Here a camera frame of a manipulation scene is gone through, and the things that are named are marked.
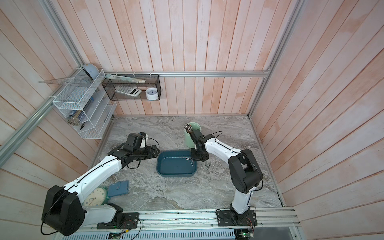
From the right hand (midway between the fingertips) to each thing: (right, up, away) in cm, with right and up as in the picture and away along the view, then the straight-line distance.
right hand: (195, 157), depth 92 cm
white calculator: (-43, +43, +6) cm, 61 cm away
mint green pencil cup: (-4, +10, 0) cm, 11 cm away
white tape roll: (-28, +41, +2) cm, 49 cm away
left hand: (-24, +4, -8) cm, 26 cm away
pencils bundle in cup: (-5, +19, -2) cm, 19 cm away
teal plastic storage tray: (-13, -4, +1) cm, 13 cm away
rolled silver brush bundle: (-63, +24, -16) cm, 69 cm away
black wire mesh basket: (-27, +48, 0) cm, 55 cm away
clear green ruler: (-44, +50, 0) cm, 67 cm away
